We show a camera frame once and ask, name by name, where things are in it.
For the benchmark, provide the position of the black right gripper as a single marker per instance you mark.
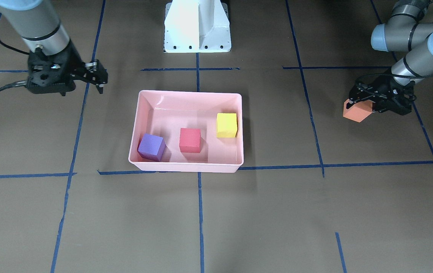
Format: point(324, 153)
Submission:
point(73, 60)

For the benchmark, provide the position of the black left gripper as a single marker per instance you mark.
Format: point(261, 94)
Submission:
point(384, 90)

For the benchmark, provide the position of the orange foam block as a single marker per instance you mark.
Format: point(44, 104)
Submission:
point(357, 111)

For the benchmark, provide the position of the purple foam block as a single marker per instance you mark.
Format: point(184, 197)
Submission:
point(151, 147)

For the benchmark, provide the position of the red foam block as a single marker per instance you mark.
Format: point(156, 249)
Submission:
point(190, 140)

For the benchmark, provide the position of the yellow foam block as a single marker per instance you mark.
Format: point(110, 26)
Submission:
point(227, 125)

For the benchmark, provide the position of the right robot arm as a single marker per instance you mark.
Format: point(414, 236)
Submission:
point(38, 23)

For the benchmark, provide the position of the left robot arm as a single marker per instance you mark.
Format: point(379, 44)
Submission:
point(405, 32)

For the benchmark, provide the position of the pink plastic bin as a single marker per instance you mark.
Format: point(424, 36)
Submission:
point(163, 113)

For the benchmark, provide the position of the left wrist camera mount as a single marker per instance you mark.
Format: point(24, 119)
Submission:
point(394, 105)

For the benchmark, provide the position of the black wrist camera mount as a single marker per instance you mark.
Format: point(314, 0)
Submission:
point(49, 73)

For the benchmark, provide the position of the white camera pole mount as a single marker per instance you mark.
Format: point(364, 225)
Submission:
point(197, 26)

